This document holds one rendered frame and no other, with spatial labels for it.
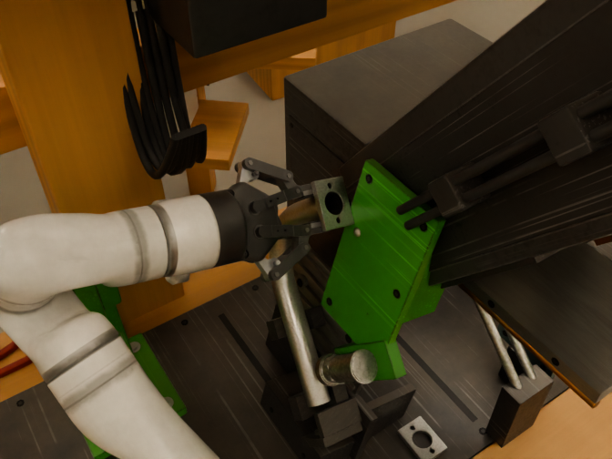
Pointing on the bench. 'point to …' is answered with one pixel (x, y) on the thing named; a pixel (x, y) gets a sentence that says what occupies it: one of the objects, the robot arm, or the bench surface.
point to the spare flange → (424, 433)
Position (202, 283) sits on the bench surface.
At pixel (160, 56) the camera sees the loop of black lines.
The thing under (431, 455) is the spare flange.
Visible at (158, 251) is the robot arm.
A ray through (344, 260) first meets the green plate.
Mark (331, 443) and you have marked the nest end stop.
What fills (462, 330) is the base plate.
